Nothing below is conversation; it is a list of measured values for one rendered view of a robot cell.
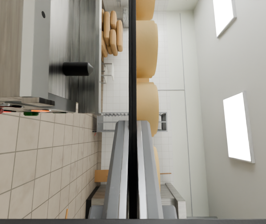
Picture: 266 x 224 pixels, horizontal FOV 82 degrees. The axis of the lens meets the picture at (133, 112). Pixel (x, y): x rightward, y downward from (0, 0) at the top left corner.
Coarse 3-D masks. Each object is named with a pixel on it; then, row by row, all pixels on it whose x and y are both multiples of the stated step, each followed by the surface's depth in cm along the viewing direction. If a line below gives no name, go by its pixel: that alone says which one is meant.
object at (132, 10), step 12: (132, 0) 10; (132, 12) 10; (132, 24) 10; (132, 36) 10; (132, 48) 10; (132, 60) 10; (132, 72) 10; (132, 84) 10; (132, 96) 10; (132, 108) 9; (132, 120) 9; (132, 132) 9; (132, 144) 9; (132, 156) 9; (132, 168) 9; (132, 180) 9; (132, 192) 9; (132, 204) 9; (132, 216) 9
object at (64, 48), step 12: (60, 0) 34; (72, 0) 40; (60, 12) 34; (72, 12) 40; (60, 24) 34; (72, 24) 40; (60, 36) 34; (72, 36) 40; (60, 48) 34; (72, 48) 40; (60, 60) 34; (72, 60) 40; (60, 72) 34; (72, 72) 35; (84, 72) 35; (48, 84) 29; (60, 84) 34; (72, 84) 40; (60, 96) 34; (72, 96) 40
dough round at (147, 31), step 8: (136, 24) 12; (144, 24) 12; (152, 24) 12; (136, 32) 12; (144, 32) 12; (152, 32) 12; (136, 40) 12; (144, 40) 12; (152, 40) 12; (136, 48) 12; (144, 48) 12; (152, 48) 12; (144, 56) 12; (152, 56) 12; (144, 64) 13; (152, 64) 13; (144, 72) 13; (152, 72) 13
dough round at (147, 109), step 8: (144, 88) 12; (152, 88) 12; (144, 96) 12; (152, 96) 12; (144, 104) 12; (152, 104) 12; (144, 112) 12; (152, 112) 12; (152, 120) 12; (152, 128) 12; (152, 136) 14
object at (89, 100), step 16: (80, 0) 46; (96, 0) 46; (80, 16) 46; (96, 16) 46; (80, 32) 45; (96, 32) 45; (80, 48) 45; (96, 48) 45; (96, 64) 45; (80, 80) 45; (96, 80) 44; (80, 96) 44; (96, 96) 44; (80, 112) 44; (96, 112) 44
